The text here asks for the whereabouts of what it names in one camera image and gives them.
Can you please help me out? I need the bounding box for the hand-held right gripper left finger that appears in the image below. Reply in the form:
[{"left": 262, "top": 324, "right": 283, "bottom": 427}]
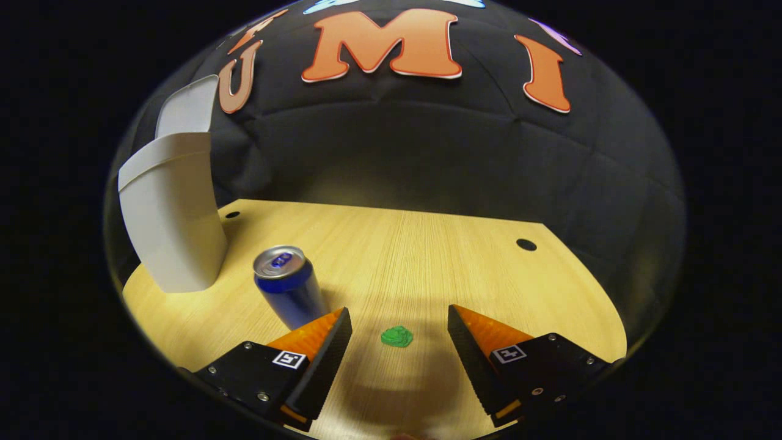
[{"left": 194, "top": 307, "right": 354, "bottom": 432}]

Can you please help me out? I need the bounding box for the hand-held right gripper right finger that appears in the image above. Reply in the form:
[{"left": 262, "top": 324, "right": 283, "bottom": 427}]
[{"left": 448, "top": 304, "right": 612, "bottom": 427}]

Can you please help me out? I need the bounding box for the green paper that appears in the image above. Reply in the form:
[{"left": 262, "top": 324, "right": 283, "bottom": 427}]
[{"left": 381, "top": 325, "right": 414, "bottom": 348}]

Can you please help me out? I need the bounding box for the blue pop can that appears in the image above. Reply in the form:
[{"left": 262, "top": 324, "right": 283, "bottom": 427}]
[{"left": 253, "top": 245, "right": 331, "bottom": 331}]

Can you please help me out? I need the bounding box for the white desktop garbage bin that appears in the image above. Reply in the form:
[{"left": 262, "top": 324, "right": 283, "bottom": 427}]
[{"left": 118, "top": 75, "right": 229, "bottom": 294}]

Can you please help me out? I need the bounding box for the wooden desktop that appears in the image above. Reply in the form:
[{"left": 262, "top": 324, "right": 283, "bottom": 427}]
[{"left": 122, "top": 199, "right": 628, "bottom": 440}]

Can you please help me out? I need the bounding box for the black backdrop cloth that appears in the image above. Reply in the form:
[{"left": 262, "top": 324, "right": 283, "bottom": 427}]
[{"left": 107, "top": 0, "right": 686, "bottom": 343}]

